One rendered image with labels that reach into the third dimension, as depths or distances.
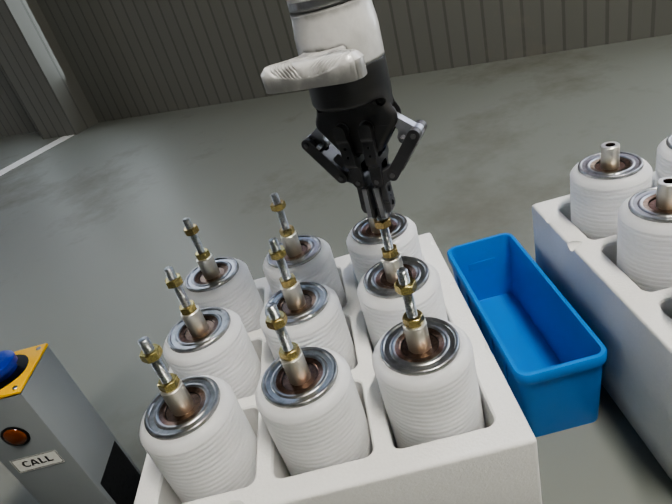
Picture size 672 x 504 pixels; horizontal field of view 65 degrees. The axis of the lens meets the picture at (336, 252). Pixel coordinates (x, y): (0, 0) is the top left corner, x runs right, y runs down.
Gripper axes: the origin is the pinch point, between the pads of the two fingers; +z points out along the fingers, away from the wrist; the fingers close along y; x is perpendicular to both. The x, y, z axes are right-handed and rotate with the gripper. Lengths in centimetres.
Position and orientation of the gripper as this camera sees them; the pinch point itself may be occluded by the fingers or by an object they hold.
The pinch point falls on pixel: (377, 199)
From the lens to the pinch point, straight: 55.0
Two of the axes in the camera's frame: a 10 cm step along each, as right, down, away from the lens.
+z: 2.5, 8.2, 5.1
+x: -3.9, 5.7, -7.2
